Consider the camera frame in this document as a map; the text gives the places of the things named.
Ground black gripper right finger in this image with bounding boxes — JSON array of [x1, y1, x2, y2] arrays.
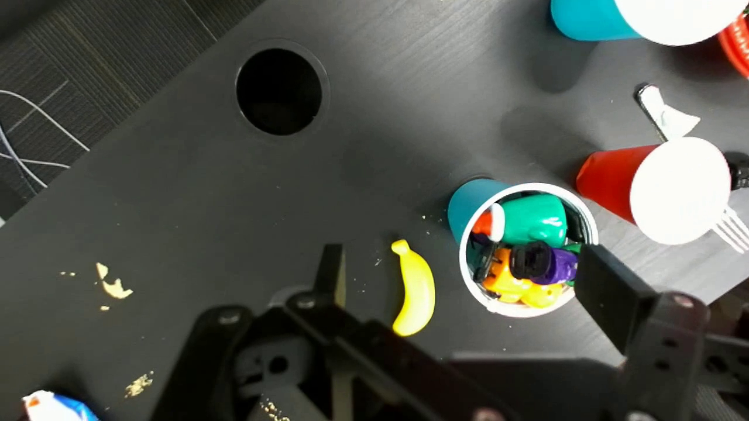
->
[[574, 242, 749, 421]]

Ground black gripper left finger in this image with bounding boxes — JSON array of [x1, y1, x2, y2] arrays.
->
[[149, 242, 509, 421]]

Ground purple toy piece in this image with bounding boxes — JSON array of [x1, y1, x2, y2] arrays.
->
[[509, 242, 579, 289]]

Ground yellow toy piece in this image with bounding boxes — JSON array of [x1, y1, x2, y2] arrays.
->
[[478, 259, 576, 311]]

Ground blue cup with toys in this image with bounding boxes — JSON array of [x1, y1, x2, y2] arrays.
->
[[444, 178, 602, 321]]

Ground red plastic cup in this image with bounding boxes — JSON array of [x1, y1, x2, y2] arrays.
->
[[574, 135, 734, 248]]

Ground red plastic bowl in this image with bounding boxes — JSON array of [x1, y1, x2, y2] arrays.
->
[[716, 14, 749, 80]]

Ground empty blue plastic cup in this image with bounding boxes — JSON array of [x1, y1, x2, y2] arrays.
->
[[547, 0, 749, 50]]

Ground yellow toy banana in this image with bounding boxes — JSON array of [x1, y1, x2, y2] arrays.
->
[[389, 236, 439, 339]]

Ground white paper scrap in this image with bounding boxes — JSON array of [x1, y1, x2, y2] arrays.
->
[[633, 83, 701, 144]]

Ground white floor cables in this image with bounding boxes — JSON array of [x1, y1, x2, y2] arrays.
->
[[0, 86, 91, 192]]

